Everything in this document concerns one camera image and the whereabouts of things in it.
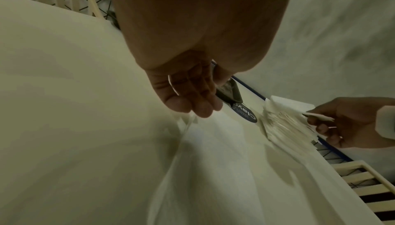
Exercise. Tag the person's right hand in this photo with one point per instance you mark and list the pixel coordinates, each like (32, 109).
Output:
(355, 119)

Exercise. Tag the person's left hand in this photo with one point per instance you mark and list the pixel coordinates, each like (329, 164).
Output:
(197, 24)

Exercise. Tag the white bed sheet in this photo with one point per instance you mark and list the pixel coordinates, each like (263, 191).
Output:
(222, 170)

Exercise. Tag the dark plastic tag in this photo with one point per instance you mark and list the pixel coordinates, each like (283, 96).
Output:
(230, 91)

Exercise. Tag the dark blue mattress label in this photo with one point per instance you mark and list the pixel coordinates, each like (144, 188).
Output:
(245, 113)

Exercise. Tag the white mattress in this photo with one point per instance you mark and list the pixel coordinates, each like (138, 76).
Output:
(71, 102)

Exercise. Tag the wooden slatted bed frame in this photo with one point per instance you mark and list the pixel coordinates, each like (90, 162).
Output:
(355, 168)

